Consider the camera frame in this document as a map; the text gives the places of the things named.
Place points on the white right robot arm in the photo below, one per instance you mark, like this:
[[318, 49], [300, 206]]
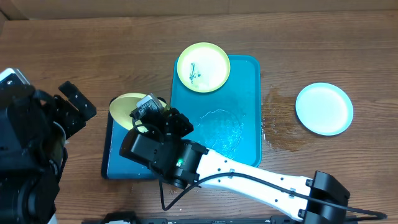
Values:
[[156, 140]]

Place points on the yellow plate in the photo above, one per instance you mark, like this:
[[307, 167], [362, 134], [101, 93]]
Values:
[[203, 67], [121, 107]]

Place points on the teal serving tray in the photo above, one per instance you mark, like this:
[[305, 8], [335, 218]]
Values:
[[228, 120]]

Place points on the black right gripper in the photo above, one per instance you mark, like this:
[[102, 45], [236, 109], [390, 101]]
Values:
[[176, 121]]

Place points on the dark blue water tray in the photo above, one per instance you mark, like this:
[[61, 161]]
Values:
[[115, 166]]

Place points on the light blue plate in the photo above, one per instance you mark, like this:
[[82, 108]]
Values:
[[324, 109]]

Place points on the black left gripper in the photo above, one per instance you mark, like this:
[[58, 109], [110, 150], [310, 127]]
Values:
[[76, 120]]

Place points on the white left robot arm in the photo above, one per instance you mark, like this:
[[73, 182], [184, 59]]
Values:
[[35, 128]]

